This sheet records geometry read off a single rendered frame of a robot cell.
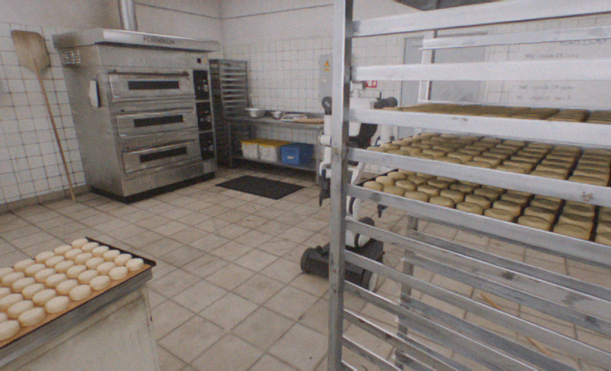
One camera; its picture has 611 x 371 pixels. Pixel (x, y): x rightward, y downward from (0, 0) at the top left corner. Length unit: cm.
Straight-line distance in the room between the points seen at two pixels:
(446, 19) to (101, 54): 414
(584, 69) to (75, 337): 129
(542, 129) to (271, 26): 576
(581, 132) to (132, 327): 127
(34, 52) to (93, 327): 440
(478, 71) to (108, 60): 422
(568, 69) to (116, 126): 437
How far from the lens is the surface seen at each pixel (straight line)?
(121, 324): 129
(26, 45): 532
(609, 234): 75
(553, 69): 65
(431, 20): 71
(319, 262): 263
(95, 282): 121
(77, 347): 124
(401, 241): 79
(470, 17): 68
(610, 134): 65
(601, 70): 64
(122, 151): 461
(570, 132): 65
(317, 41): 565
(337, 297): 94
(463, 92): 486
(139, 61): 475
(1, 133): 526
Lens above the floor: 149
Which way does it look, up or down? 17 degrees down
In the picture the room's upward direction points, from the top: straight up
